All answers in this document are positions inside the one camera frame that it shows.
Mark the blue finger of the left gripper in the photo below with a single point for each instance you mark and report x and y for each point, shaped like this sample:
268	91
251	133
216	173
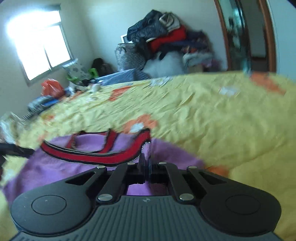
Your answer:
14	150

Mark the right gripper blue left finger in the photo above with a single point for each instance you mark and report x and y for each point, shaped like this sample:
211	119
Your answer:
142	176

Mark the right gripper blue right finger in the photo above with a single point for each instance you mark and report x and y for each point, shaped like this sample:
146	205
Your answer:
152	170

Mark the purple sweater with red trim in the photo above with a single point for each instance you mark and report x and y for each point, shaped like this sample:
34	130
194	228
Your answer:
66	156

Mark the pile of clothes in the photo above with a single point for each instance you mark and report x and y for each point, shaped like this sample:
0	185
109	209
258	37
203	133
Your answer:
158	34

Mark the black white striped garment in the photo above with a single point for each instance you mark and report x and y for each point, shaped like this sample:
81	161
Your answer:
41	103

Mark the orange plastic bag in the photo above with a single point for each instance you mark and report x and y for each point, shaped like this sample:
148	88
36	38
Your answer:
52	88

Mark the blue quilted bedding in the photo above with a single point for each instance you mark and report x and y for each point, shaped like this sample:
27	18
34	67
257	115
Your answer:
130	75

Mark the yellow carrot-print quilt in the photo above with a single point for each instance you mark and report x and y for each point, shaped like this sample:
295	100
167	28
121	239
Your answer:
242	126

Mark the floral cushion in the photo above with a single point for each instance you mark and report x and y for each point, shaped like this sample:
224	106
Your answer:
73	64

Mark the green plastic chair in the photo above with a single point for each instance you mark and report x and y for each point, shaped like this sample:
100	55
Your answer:
91	73

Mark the window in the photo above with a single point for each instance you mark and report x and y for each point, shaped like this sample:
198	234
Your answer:
40	41

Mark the checkered houndstooth bag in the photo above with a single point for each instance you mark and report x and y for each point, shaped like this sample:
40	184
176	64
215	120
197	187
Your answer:
128	57

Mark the wooden door frame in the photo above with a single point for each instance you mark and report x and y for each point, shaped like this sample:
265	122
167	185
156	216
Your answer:
248	34

